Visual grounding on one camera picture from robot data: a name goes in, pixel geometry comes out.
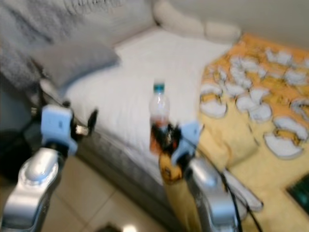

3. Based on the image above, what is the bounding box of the white quilted mattress cover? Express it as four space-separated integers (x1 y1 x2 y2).
65 27 232 184

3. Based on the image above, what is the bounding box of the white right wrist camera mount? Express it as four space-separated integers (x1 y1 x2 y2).
170 121 203 166

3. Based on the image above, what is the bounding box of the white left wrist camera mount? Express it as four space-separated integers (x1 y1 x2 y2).
40 104 74 156

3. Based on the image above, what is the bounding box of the grey printed headboard cushion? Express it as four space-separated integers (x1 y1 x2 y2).
0 0 155 87

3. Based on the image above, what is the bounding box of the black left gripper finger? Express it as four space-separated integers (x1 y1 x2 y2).
86 108 99 132

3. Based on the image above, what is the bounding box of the long beige pillow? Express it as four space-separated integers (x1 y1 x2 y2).
152 0 207 38

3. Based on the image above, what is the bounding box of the clear plastic bottle teal cap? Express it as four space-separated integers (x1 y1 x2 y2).
149 81 171 155

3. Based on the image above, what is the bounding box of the grey pillow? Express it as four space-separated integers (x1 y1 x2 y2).
31 41 120 87

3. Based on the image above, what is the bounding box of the yellow egg print blanket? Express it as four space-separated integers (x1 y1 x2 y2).
157 33 309 232

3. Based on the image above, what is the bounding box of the black bag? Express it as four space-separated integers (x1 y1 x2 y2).
0 130 32 182

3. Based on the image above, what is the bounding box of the grey patterned mattress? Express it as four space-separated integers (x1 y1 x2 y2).
24 82 179 232

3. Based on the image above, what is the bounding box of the dark cover book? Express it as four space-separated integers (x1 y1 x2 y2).
286 181 309 213

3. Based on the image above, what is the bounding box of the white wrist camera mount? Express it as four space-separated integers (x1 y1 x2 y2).
170 121 203 166
40 104 74 156

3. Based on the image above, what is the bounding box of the short beige pillow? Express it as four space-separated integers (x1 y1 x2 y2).
204 20 242 45

